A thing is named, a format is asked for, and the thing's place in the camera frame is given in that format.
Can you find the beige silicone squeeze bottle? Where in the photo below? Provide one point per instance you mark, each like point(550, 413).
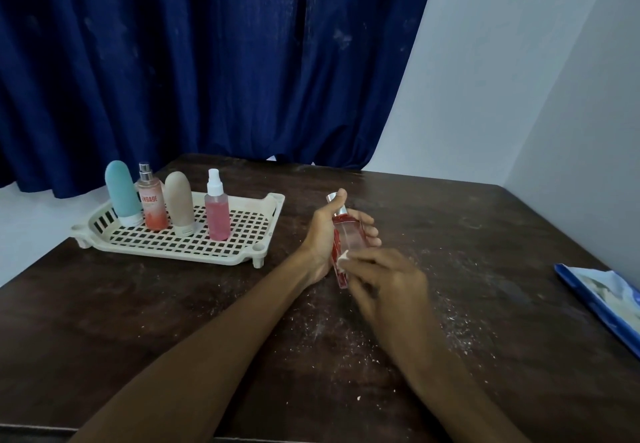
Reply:
point(180, 202)

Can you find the person's right forearm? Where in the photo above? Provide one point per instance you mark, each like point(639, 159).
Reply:
point(450, 397)

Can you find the cream perforated plastic tray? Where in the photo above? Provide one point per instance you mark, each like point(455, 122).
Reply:
point(185, 237)

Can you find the small white wipe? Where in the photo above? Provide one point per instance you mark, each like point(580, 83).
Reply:
point(343, 256)

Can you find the person's right hand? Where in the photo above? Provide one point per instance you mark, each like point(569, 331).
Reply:
point(390, 287)

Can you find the dark blue curtain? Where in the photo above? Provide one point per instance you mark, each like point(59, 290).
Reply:
point(200, 62)

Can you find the person's left thumb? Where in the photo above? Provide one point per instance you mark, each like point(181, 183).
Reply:
point(338, 201)

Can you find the clear red perfume bottle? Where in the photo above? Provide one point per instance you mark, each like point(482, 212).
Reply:
point(344, 237)

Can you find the pink liquid spray bottle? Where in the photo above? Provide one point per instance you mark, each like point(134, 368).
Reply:
point(217, 210)

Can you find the orange mist spray bottle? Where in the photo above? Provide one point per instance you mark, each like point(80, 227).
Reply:
point(151, 200)

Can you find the blue wipes packet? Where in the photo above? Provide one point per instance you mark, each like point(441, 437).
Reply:
point(607, 302)

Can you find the teal silicone squeeze bottle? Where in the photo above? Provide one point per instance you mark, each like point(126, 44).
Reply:
point(122, 192)

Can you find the person's right fingers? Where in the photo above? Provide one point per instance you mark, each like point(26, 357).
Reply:
point(360, 277)

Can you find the person's left hand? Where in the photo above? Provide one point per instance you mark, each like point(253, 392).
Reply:
point(315, 247)

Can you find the person's left forearm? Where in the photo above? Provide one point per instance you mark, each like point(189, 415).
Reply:
point(200, 352)

